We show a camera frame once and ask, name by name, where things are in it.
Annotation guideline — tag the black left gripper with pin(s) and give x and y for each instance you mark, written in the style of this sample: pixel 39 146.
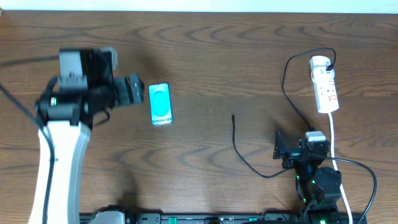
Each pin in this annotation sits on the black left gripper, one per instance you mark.
pixel 133 89

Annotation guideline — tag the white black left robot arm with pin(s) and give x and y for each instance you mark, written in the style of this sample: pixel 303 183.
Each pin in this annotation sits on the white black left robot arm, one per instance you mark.
pixel 65 112

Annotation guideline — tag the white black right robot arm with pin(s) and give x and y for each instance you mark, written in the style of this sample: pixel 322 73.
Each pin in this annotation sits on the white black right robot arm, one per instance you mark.
pixel 317 186

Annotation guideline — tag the white USB charger plug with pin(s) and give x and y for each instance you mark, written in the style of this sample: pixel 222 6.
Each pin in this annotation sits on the white USB charger plug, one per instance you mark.
pixel 321 74

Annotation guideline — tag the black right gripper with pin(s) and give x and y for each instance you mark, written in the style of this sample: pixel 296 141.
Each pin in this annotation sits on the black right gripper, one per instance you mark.
pixel 293 155

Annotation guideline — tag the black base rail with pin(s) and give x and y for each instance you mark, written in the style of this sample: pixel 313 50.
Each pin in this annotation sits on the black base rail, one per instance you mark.
pixel 271 216

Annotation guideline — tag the white power strip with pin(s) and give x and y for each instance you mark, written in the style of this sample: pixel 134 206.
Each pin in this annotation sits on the white power strip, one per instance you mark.
pixel 325 92

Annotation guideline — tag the cyan screen Galaxy smartphone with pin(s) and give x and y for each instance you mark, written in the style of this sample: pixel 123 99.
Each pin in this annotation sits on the cyan screen Galaxy smartphone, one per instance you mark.
pixel 160 104

